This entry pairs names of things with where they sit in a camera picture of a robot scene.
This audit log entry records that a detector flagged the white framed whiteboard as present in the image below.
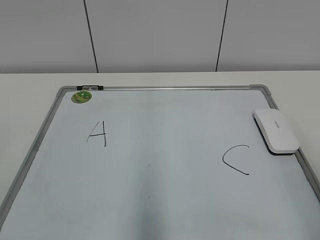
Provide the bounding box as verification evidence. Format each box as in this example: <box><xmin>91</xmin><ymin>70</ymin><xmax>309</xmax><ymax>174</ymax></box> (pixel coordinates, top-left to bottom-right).
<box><xmin>0</xmin><ymin>85</ymin><xmax>320</xmax><ymax>240</ymax></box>

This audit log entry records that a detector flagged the green round magnet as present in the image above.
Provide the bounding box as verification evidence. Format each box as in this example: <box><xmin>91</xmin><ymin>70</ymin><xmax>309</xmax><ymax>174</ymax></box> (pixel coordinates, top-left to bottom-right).
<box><xmin>71</xmin><ymin>91</ymin><xmax>92</xmax><ymax>104</ymax></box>

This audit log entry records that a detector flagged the white whiteboard eraser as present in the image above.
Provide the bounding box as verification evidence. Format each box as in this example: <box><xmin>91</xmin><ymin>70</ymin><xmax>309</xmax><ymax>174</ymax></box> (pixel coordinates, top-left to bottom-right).
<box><xmin>253</xmin><ymin>108</ymin><xmax>300</xmax><ymax>155</ymax></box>

